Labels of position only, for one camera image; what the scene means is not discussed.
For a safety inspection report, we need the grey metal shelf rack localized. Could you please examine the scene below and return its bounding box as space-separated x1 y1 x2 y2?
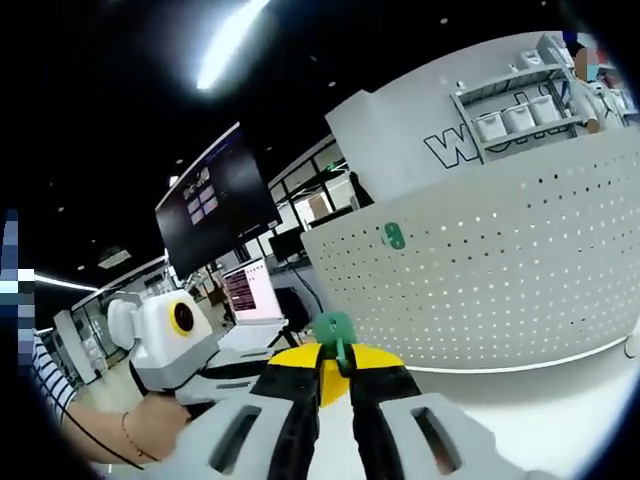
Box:
452 64 584 164

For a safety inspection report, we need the thin bead bracelet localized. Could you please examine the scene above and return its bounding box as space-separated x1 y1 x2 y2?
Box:
121 410 159 462

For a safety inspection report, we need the green hook assembly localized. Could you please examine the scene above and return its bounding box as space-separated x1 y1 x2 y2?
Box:
380 221 406 251
313 310 362 379

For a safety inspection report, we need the black office chair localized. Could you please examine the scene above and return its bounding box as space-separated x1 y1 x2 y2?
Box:
273 287 311 334

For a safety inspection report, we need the large dark wall screen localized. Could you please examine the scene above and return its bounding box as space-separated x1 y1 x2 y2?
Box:
154 122 284 279

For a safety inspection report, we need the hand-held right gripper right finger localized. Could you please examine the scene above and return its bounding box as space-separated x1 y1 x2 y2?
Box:
347 343 506 480

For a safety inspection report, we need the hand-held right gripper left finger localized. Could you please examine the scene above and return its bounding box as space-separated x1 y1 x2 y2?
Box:
164 342 325 480

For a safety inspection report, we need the white storage bin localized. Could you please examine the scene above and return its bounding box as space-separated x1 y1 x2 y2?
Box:
529 97 560 125
501 103 534 134
472 110 504 141

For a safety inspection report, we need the black cable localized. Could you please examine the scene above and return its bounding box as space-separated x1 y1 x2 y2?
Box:
57 407 146 471

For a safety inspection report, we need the small black monitor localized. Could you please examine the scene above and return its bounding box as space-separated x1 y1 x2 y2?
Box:
268 232 309 264

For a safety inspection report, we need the person's left hand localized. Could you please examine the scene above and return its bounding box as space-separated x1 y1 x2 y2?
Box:
124 392 194 459

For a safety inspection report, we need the white perforated mounting plate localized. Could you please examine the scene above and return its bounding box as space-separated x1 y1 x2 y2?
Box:
299 117 640 374

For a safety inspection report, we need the laptop with pink screen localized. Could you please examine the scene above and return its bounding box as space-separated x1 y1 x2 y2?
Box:
219 257 286 351

